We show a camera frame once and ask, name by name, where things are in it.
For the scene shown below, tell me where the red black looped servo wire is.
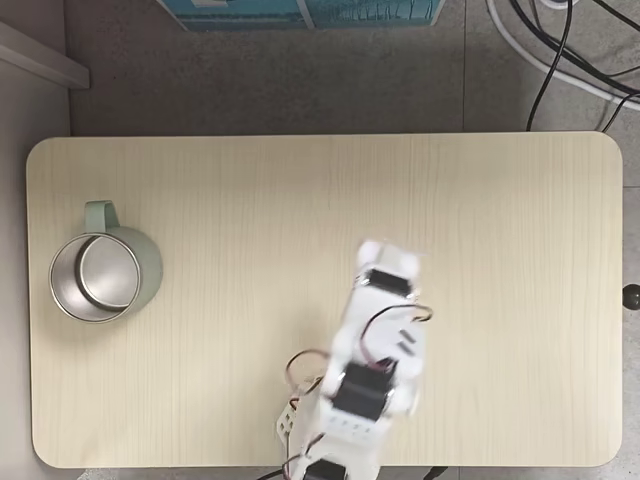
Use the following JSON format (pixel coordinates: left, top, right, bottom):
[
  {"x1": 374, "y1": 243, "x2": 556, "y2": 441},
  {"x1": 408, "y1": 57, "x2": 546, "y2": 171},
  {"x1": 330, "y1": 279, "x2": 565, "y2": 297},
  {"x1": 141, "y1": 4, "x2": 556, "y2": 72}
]
[{"x1": 283, "y1": 348, "x2": 332, "y2": 402}]

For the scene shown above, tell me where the thick white floor cable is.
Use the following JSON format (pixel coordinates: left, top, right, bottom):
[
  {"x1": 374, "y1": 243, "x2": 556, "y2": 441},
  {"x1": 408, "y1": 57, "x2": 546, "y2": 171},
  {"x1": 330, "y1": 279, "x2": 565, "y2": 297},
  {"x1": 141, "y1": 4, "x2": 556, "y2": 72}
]
[{"x1": 484, "y1": 0, "x2": 640, "y2": 110}]

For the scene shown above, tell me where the pale green steel mug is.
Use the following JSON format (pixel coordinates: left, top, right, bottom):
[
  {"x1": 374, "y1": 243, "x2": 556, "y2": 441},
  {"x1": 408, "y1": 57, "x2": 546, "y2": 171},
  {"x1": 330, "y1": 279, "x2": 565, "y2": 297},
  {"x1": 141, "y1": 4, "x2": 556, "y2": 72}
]
[{"x1": 48, "y1": 199, "x2": 165, "y2": 326}]

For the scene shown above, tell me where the white board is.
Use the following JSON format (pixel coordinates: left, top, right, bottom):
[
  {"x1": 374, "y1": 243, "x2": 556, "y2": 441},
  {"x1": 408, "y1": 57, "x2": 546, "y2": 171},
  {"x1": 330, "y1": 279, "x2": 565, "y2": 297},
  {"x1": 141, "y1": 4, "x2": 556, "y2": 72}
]
[{"x1": 0, "y1": 19, "x2": 92, "y2": 92}]

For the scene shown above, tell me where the black floor cable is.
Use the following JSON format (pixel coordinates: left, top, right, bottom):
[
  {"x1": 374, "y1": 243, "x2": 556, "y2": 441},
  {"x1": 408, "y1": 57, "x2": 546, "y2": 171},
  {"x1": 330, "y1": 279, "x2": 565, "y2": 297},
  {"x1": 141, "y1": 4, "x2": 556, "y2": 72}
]
[
  {"x1": 599, "y1": 91, "x2": 640, "y2": 134},
  {"x1": 525, "y1": 0, "x2": 574, "y2": 134},
  {"x1": 592, "y1": 0, "x2": 640, "y2": 42},
  {"x1": 507, "y1": 0, "x2": 640, "y2": 96}
]

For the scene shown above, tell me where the red white black servo wire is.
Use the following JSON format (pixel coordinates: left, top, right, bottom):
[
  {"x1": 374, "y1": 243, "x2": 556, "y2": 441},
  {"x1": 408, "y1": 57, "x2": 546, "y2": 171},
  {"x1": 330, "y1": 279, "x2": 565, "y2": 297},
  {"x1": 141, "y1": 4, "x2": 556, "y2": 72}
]
[{"x1": 358, "y1": 301, "x2": 435, "y2": 372}]

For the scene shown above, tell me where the blue printed cardboard box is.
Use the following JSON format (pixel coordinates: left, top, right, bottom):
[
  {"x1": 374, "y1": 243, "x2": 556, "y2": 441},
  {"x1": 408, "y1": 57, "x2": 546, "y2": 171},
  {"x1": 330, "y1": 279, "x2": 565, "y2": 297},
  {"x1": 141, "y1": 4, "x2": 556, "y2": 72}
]
[{"x1": 157, "y1": 0, "x2": 447, "y2": 33}]

